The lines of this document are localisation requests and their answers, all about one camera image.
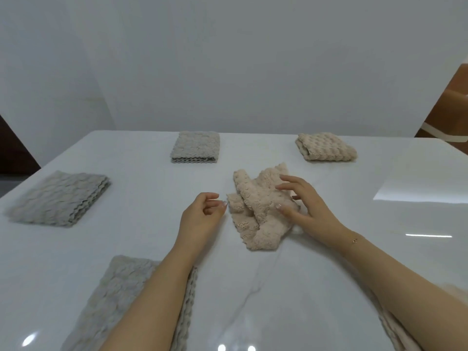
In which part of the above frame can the taupe fluffy towel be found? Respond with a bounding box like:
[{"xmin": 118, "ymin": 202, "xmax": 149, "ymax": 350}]
[
  {"xmin": 170, "ymin": 131, "xmax": 221, "ymax": 164},
  {"xmin": 4, "ymin": 170, "xmax": 112, "ymax": 228}
]

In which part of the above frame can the beige fluffy towel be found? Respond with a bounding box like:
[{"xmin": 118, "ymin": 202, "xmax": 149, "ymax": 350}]
[
  {"xmin": 295, "ymin": 132, "xmax": 358, "ymax": 162},
  {"xmin": 365, "ymin": 283, "xmax": 468, "ymax": 351},
  {"xmin": 226, "ymin": 162, "xmax": 302, "ymax": 252}
]

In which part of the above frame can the person's left hand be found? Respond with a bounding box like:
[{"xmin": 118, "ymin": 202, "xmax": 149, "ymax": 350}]
[{"xmin": 171, "ymin": 192, "xmax": 229, "ymax": 259}]

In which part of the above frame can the person's right hand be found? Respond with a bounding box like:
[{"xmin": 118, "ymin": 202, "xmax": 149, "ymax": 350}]
[{"xmin": 274, "ymin": 174, "xmax": 358, "ymax": 254}]

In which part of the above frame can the person's right forearm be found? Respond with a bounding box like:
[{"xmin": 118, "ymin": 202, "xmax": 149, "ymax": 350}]
[{"xmin": 343, "ymin": 233, "xmax": 468, "ymax": 351}]

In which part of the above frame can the white glossy table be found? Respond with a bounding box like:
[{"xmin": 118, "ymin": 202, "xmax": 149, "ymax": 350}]
[{"xmin": 0, "ymin": 130, "xmax": 468, "ymax": 351}]

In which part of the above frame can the dark brown wooden door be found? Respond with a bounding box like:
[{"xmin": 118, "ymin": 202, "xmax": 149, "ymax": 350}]
[{"xmin": 0, "ymin": 115, "xmax": 41, "ymax": 176}]

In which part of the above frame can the person's left forearm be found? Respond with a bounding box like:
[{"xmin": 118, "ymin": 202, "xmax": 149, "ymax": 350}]
[{"xmin": 98, "ymin": 244, "xmax": 200, "ymax": 351}]

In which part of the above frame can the blue-grey fluffy towel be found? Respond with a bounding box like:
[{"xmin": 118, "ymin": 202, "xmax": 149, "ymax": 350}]
[{"xmin": 60, "ymin": 254, "xmax": 199, "ymax": 351}]

